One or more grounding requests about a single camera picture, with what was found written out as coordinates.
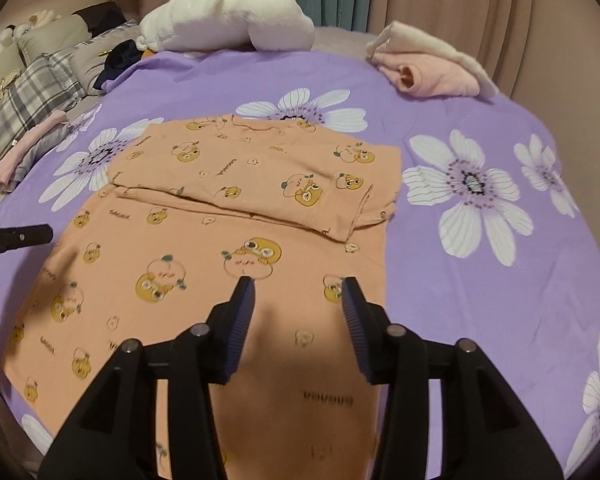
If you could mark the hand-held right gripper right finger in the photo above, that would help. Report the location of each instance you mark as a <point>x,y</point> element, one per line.
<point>354,330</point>

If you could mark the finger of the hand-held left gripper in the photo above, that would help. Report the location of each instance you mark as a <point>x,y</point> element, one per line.
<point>20,236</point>

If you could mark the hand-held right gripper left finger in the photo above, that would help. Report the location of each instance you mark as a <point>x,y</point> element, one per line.
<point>242,330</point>

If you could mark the orange duck print shirt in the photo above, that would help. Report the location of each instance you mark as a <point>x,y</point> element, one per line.
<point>190,245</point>

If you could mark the pink folded cloth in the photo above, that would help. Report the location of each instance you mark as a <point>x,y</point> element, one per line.
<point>17,157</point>

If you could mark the purple floral bed sheet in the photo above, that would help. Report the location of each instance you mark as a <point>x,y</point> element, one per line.
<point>460,290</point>

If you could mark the grey plaid pillow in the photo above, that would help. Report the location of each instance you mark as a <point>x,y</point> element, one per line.
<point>25,105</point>

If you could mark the dark navy clothing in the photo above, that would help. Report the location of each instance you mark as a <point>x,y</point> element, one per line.
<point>120,57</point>

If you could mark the plush toys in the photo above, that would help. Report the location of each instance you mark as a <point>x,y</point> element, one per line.
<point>25,25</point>

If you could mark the pink and cream folded garment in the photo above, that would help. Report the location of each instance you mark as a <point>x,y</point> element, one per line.
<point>430,67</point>

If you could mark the white pillow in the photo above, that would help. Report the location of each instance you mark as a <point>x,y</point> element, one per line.
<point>220,20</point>

